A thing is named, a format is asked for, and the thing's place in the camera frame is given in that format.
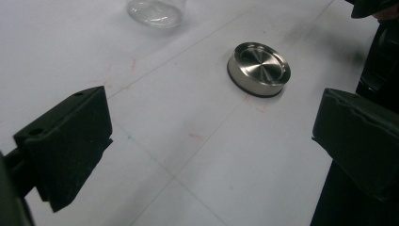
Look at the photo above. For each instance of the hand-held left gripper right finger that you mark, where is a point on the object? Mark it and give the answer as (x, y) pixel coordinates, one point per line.
(360, 138)

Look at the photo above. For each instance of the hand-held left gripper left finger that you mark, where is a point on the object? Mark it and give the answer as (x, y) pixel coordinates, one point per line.
(67, 144)

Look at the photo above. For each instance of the clear glass jar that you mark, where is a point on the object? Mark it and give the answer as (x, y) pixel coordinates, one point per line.
(155, 12)

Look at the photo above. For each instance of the white table mat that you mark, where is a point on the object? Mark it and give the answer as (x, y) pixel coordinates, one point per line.
(194, 132)

